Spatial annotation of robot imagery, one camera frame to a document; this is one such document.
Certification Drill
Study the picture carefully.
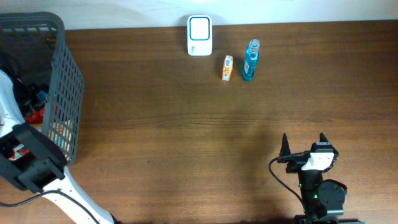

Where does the blue mouthwash bottle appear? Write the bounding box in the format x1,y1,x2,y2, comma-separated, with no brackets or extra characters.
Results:
242,39,261,81

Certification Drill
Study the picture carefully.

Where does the small orange box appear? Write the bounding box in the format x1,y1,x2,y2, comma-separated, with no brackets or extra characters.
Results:
221,55,233,81

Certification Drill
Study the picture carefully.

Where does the red candy bag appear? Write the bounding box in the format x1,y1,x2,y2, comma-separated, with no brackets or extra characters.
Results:
24,108,45,124

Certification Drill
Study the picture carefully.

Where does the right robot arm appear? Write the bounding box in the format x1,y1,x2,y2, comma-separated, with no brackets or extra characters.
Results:
269,133,361,224

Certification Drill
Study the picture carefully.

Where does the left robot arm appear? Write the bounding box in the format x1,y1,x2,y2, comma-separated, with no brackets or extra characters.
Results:
1,72,118,223

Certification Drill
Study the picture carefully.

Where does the white barcode scanner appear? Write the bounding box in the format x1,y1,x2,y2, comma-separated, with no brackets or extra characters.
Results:
187,15,213,57

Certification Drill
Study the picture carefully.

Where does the grey plastic mesh basket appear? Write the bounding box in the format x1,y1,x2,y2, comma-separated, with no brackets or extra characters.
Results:
1,12,85,165

